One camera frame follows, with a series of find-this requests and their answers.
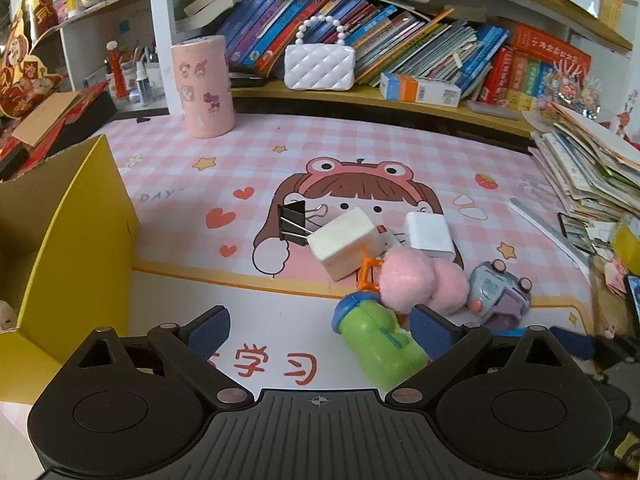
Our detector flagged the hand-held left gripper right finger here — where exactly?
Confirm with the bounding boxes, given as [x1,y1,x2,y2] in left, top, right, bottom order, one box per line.
[384,307,592,407]

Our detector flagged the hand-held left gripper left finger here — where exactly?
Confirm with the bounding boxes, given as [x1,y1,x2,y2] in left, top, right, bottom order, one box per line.
[65,305,256,409]

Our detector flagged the green toy water gun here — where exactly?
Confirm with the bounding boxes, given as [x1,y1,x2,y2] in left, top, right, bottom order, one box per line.
[332,255,431,391]

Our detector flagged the black binder clip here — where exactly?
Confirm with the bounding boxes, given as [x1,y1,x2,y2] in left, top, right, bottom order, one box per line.
[277,200,326,247]

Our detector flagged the yellow cardboard box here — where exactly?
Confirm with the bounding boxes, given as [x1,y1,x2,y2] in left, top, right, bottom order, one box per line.
[0,134,140,405]

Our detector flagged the large pink pom-pom ball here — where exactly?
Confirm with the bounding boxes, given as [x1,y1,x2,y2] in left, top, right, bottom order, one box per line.
[378,249,442,313]

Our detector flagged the grey toy car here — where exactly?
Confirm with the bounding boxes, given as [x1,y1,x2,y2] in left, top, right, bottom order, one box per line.
[467,259,533,329]

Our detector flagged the white charger adapter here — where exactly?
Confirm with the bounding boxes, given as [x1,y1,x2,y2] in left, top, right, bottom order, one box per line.
[404,211,457,262]

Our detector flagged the cream white eraser block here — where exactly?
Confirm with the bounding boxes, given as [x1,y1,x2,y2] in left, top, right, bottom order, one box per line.
[306,207,381,281]

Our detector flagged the clear plastic ruler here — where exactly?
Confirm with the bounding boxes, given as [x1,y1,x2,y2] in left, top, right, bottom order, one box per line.
[509,197,592,269]

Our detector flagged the pink checked cartoon desk mat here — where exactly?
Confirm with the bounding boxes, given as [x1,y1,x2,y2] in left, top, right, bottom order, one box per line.
[94,111,597,396]

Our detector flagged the black phone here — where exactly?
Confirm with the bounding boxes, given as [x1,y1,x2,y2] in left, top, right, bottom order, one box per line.
[557,211,597,257]

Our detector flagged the grey pencil case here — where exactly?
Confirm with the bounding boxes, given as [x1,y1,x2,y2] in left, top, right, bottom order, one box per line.
[465,100,522,121]

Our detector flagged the stack of paper booklets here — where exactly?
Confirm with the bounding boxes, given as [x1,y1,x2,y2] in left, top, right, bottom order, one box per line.
[521,102,640,224]

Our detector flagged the orange blue white carton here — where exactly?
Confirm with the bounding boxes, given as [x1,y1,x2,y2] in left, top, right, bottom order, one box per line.
[379,72,462,107]

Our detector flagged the pink cylinder container with stickers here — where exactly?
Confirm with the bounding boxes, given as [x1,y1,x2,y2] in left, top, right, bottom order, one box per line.
[171,35,236,139]

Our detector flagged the white spray bottle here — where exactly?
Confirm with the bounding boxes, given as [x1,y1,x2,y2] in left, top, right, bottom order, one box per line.
[133,57,151,106]

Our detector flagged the stack of red envelopes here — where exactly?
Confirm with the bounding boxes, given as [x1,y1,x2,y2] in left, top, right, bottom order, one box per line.
[0,81,109,172]

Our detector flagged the brown cardboard sheet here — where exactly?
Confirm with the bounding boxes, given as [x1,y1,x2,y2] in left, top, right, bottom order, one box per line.
[11,91,77,149]

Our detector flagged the row of red dictionaries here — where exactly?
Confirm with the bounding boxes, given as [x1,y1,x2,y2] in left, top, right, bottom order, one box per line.
[479,22,592,112]

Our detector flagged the colourful paper ornament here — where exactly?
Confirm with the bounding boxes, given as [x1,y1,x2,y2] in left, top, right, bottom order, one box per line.
[542,56,607,117]

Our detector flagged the row of colourful books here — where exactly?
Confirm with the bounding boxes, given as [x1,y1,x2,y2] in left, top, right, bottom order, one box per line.
[215,0,512,102]

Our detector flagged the white shelf upright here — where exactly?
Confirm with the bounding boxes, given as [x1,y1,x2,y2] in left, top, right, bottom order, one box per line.
[148,0,185,117]

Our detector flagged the red gold paper decorations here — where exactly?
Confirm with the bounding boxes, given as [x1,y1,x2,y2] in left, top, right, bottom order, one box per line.
[0,0,67,119]

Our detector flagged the stack of thick beige books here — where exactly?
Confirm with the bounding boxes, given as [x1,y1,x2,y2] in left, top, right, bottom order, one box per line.
[175,0,257,34]

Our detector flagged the white quilted purse pearl handle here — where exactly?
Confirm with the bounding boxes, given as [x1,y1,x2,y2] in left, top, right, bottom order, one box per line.
[284,15,357,92]

